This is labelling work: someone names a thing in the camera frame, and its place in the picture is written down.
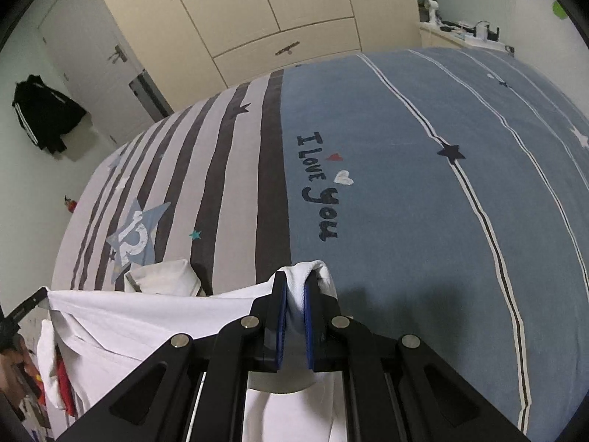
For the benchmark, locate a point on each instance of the green wall sticker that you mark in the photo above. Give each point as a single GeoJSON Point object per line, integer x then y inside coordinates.
{"type": "Point", "coordinates": [559, 10]}

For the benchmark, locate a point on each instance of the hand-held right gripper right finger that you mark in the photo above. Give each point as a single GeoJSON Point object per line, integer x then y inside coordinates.
{"type": "Point", "coordinates": [309, 327]}

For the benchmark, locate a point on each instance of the white polo shirt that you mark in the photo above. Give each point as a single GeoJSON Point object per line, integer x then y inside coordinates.
{"type": "Point", "coordinates": [138, 322]}

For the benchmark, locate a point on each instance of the folded red garment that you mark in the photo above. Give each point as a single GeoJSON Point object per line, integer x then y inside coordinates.
{"type": "Point", "coordinates": [66, 391]}

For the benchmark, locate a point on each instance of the person's left hand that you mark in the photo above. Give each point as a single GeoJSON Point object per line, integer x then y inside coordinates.
{"type": "Point", "coordinates": [9, 373]}

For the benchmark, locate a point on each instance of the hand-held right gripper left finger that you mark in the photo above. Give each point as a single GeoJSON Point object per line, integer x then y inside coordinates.
{"type": "Point", "coordinates": [280, 327]}

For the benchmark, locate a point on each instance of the black hanging jacket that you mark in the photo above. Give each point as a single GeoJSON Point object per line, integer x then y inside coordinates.
{"type": "Point", "coordinates": [41, 110]}

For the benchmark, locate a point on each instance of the red fire extinguisher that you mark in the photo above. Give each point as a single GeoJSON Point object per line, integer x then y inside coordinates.
{"type": "Point", "coordinates": [70, 203]}

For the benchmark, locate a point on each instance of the folded cream white garment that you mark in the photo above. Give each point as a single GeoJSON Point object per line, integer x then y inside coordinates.
{"type": "Point", "coordinates": [161, 276]}

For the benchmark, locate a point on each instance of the cluttered white desk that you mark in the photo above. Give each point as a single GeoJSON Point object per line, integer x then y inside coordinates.
{"type": "Point", "coordinates": [437, 37]}

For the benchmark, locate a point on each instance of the white room door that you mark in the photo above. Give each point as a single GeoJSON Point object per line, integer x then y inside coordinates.
{"type": "Point", "coordinates": [78, 32]}

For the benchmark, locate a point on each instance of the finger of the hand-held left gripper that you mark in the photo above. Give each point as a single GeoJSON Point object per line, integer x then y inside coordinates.
{"type": "Point", "coordinates": [27, 306]}

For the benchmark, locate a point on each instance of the striped grey blue bed cover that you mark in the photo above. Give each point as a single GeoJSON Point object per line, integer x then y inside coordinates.
{"type": "Point", "coordinates": [414, 193]}

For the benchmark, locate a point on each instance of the cream wardrobe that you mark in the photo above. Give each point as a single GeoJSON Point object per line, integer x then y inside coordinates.
{"type": "Point", "coordinates": [276, 0]}

